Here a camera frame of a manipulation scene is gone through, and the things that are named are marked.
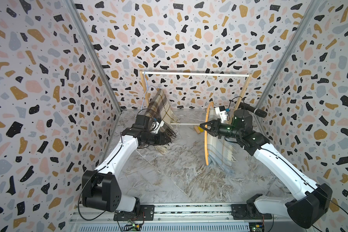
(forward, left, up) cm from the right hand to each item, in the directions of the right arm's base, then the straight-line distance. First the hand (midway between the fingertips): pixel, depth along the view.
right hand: (200, 127), depth 67 cm
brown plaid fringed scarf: (+28, +26, -15) cm, 41 cm away
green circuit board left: (-36, +31, -34) cm, 59 cm away
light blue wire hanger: (+37, +33, -4) cm, 50 cm away
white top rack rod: (+48, +20, -1) cm, 52 cm away
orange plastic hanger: (-3, -3, -2) cm, 4 cm away
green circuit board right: (-34, -29, -37) cm, 58 cm away
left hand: (+3, +16, -15) cm, 22 cm away
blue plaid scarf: (-3, -13, -19) cm, 23 cm away
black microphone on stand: (+21, -39, -12) cm, 46 cm away
